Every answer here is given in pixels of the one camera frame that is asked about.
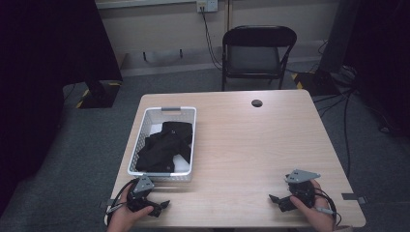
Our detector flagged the black wall cable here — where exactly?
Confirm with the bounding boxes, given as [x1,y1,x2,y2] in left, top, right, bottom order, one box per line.
[200,7,224,72]

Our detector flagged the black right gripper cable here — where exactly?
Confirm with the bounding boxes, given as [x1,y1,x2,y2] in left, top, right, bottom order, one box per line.
[313,188,342,226]

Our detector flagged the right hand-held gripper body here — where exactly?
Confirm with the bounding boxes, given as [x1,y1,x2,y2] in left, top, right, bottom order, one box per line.
[279,169,322,209]

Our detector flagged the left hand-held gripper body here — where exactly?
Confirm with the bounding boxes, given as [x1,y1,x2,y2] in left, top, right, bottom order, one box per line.
[126,175,162,213]

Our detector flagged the black cloth garment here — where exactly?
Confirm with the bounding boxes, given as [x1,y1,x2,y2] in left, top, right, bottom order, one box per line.
[134,120,193,174]

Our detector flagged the white wall outlet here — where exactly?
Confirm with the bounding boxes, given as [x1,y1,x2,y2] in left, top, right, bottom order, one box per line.
[196,0,220,14]

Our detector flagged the dark curtain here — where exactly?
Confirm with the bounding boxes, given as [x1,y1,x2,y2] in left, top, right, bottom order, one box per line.
[0,0,124,218]
[342,0,410,138]

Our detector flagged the person's right hand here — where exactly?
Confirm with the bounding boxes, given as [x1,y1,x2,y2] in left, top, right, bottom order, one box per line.
[289,179,337,232]

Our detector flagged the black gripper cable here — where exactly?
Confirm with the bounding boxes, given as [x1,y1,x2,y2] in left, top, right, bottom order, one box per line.
[105,179,136,226]
[313,188,342,226]

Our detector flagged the grey upright column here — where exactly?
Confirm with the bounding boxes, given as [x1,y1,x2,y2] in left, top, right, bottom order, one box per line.
[318,0,363,74]

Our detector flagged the black stand base yellow stripes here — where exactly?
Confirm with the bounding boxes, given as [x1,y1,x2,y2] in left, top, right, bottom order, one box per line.
[291,71,343,98]
[75,79,123,110]

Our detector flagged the black folding chair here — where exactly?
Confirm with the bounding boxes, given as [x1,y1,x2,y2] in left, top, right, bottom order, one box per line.
[220,24,298,92]

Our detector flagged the white plastic basket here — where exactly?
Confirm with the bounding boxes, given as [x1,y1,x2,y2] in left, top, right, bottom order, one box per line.
[127,106,197,183]

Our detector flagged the black floor cable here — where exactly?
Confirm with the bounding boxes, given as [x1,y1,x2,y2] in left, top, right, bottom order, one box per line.
[311,86,357,179]

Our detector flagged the person's left hand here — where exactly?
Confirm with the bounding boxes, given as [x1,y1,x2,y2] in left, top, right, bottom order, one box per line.
[106,192,155,232]

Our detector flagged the grey tape strip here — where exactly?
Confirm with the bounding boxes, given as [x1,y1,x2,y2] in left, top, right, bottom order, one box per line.
[99,198,116,210]
[340,192,368,206]

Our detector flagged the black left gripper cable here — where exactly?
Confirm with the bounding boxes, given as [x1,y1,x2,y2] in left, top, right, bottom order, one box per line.
[105,179,136,226]

